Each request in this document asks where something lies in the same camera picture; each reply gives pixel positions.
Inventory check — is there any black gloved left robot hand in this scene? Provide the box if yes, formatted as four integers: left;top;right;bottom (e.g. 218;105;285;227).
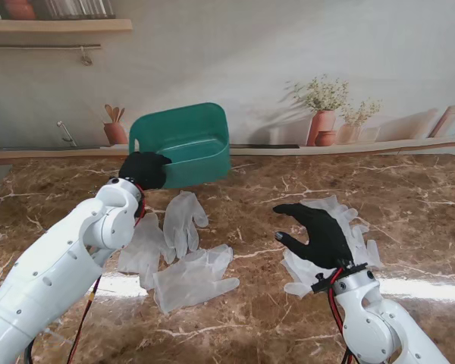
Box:
119;150;172;190

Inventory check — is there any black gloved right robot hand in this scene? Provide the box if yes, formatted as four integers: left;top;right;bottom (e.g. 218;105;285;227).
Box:
272;202;359;271

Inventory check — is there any translucent white disposable glove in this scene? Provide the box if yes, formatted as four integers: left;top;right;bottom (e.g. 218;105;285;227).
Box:
280;246;342;299
152;243;240;315
299;195;359;237
162;190;209;259
347;225;384;268
117;212;175;291

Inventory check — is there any green plastic basket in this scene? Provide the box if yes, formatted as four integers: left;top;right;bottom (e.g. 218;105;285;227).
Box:
128;102;231;190

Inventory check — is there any printed kitchen scene backdrop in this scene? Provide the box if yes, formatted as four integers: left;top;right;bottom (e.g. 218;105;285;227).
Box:
0;0;455;168

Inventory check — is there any red black left arm cable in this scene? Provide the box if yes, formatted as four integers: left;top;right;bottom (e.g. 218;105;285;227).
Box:
24;181;147;364

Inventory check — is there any red black arm cable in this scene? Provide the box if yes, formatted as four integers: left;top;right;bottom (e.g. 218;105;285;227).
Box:
24;181;147;364
327;267;356;364

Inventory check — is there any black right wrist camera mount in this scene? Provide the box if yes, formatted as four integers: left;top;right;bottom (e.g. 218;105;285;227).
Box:
311;262;369;295

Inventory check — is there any red black right arm cable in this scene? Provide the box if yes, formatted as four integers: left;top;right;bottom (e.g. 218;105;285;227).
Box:
327;267;356;364

